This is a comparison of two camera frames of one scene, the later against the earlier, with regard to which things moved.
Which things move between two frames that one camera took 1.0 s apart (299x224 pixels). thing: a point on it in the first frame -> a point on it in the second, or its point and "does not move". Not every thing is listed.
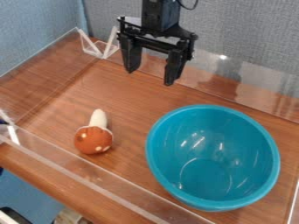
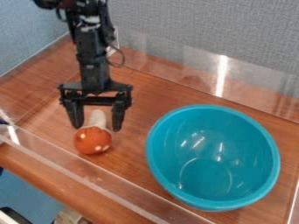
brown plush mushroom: (93, 138) does not move
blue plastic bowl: (214, 157) does not move
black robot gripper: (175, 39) -> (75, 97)
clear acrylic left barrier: (31, 84) does not move
